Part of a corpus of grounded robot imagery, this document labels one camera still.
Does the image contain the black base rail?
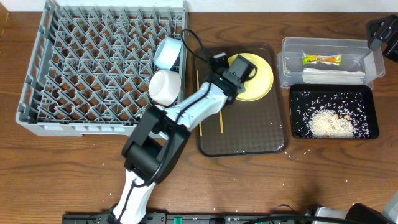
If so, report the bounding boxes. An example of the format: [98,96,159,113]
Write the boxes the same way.
[61,212,315,224]

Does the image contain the white paper napkin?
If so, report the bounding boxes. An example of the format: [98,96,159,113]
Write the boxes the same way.
[302,68,365,85]

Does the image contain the grey plastic dish rack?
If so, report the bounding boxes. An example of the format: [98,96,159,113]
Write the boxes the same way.
[16,1,188,136]

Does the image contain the green orange snack wrapper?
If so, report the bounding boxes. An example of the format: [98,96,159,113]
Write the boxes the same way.
[302,54,343,66]

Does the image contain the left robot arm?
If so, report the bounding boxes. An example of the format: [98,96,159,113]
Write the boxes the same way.
[108,67,257,223]

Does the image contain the dark brown serving tray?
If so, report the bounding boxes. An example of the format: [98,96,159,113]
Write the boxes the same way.
[196,44,289,157]

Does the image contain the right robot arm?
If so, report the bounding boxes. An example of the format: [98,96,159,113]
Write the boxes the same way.
[307,14,397,224]

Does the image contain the light blue bowl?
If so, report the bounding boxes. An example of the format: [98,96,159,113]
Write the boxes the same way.
[154,37,182,70]

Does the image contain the black waste tray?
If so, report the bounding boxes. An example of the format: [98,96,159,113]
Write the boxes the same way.
[290,84,379,139]

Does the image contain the leftover rice food waste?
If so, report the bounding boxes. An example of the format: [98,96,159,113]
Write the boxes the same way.
[291,91,370,139]

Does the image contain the clear plastic waste bin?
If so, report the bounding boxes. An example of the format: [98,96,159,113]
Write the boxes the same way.
[277,37,386,88]

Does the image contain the yellow round plate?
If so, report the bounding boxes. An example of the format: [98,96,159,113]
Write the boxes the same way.
[236,53,274,101]

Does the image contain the white round bowl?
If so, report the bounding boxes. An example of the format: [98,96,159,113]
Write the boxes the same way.
[149,70,181,106]

